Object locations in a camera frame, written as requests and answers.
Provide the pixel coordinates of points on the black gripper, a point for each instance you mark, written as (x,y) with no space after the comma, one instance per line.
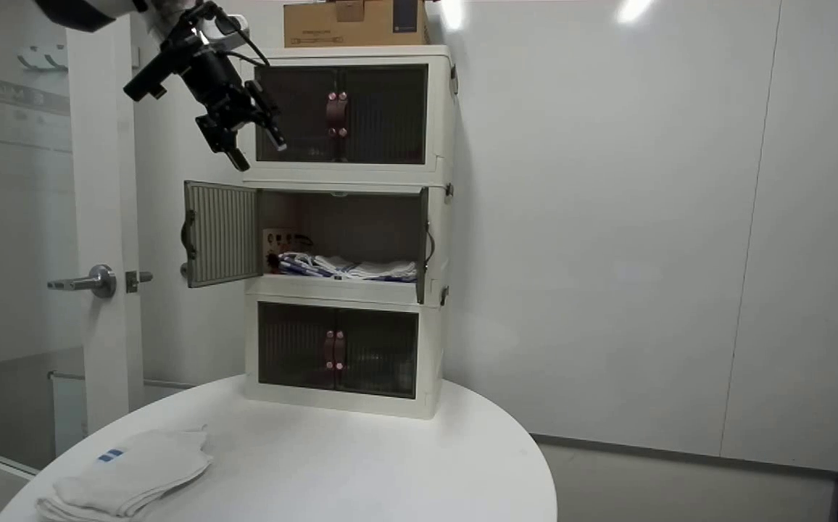
(218,89)

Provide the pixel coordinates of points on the smoked translucent cabinet door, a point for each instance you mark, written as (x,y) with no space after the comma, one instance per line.
(391,117)
(304,127)
(425,249)
(383,352)
(218,234)
(291,343)

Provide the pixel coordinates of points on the white stacked storage cabinet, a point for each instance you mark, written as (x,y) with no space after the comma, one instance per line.
(349,294)

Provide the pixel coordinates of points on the cardboard box with black label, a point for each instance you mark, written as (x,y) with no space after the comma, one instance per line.
(354,23)

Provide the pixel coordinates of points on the white door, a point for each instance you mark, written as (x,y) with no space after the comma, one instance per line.
(101,194)

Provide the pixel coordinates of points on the blue and white cloth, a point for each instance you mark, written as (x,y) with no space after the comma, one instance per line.
(349,269)

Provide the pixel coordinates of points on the silver door latch plate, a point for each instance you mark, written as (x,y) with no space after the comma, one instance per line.
(137,281)

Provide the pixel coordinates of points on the white coat hook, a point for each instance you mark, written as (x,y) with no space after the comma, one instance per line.
(41,60)

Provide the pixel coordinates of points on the folded white towel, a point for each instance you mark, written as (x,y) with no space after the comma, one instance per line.
(131,474)

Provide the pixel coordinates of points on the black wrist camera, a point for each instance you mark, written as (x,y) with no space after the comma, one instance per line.
(153,81)

